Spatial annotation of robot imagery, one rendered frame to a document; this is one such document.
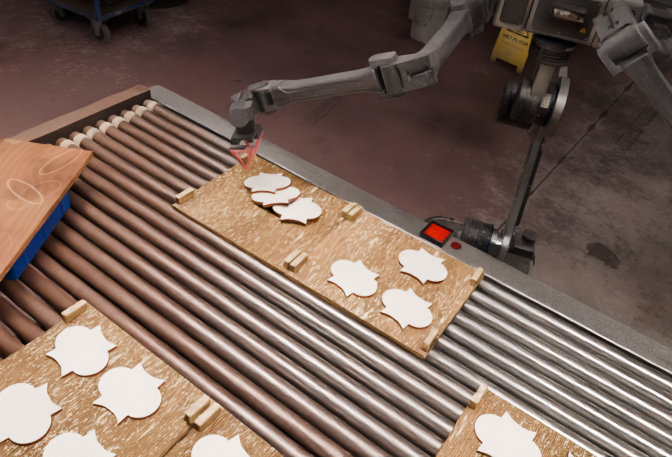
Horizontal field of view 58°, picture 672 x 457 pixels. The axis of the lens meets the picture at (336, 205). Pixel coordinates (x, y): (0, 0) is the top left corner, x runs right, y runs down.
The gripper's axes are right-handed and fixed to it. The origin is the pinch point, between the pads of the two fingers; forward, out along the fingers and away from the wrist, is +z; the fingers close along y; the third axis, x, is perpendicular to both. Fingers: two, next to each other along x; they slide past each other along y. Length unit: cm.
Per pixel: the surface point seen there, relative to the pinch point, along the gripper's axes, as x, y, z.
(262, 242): -7.3, -23.3, 13.4
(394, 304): -43, -39, 21
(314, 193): -18.2, 1.3, 12.0
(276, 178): -6.8, 2.2, 7.5
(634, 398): -99, -52, 35
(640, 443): -97, -63, 37
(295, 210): -14.5, -10.6, 10.9
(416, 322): -49, -43, 22
